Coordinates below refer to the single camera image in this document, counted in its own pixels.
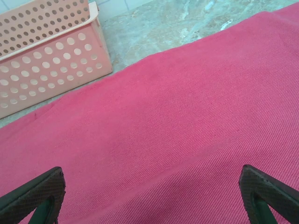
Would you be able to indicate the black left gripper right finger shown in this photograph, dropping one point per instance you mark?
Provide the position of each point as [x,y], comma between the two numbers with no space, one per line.
[259,193]

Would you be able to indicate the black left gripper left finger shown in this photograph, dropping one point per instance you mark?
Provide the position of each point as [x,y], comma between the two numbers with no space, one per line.
[35,193]

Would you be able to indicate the pink towel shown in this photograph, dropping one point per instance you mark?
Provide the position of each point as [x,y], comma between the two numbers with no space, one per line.
[168,130]

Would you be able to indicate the pink perforated plastic basket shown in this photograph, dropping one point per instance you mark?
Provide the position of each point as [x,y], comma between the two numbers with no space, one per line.
[46,60]

